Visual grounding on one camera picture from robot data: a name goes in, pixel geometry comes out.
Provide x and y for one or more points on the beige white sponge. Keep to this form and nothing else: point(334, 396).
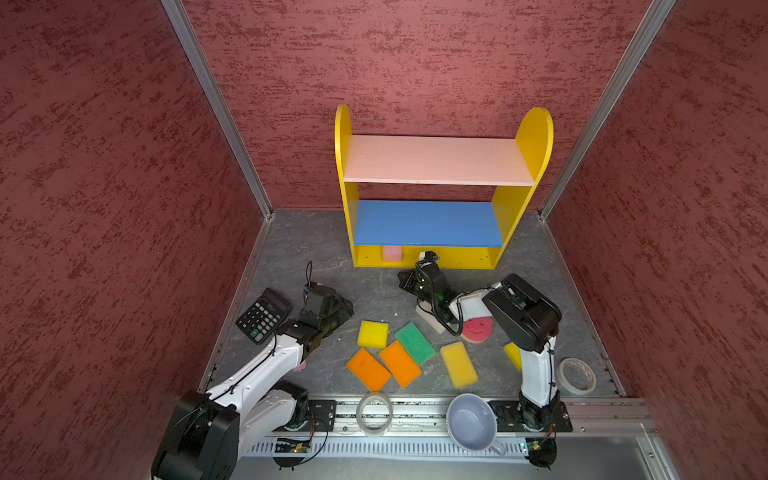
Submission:
point(423, 309)

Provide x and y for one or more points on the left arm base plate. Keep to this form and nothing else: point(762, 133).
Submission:
point(311, 413)

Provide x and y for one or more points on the orange sponge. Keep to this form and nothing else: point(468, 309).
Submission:
point(368, 370)
point(400, 364)

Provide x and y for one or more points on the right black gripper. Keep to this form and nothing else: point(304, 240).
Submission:
point(407, 284)

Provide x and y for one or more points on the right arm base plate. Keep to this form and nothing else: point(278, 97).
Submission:
point(510, 418)

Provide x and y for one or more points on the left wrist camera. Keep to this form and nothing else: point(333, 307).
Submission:
point(318, 298)

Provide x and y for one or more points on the beige masking tape roll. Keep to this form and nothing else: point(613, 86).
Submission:
point(576, 377)

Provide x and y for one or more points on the clear tape roll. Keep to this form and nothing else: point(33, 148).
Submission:
point(374, 414)

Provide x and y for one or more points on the orange sponge left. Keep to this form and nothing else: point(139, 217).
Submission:
point(368, 370)

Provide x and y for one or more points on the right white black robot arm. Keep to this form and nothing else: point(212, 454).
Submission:
point(528, 318)

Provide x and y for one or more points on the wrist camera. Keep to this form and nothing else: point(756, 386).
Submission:
point(427, 258)
point(318, 298)

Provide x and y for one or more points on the aluminium front rail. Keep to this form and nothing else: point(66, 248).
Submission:
point(426, 416)

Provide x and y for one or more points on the yellow sponge far right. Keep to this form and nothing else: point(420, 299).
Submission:
point(514, 354)

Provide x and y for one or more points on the long yellow sponge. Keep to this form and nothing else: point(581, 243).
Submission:
point(458, 365)

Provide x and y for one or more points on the small yellow square sponge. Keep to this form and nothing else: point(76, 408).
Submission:
point(373, 335)

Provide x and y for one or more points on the green sponge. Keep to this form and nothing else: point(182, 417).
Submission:
point(415, 343)

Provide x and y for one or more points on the black calculator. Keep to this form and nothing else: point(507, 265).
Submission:
point(264, 316)

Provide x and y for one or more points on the round pink smiley sponge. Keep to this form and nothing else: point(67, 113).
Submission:
point(477, 330)

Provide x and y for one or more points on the yellow shelf pink blue boards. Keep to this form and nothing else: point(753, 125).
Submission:
point(465, 235)

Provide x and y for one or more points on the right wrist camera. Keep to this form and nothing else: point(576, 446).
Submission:
point(427, 258)

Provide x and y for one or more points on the orange sponge right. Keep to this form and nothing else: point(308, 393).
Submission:
point(400, 364)

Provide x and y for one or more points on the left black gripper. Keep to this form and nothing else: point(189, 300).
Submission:
point(344, 310)

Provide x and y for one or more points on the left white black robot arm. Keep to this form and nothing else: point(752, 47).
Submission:
point(209, 432)

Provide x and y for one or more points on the lavender mug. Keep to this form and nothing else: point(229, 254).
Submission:
point(472, 424)

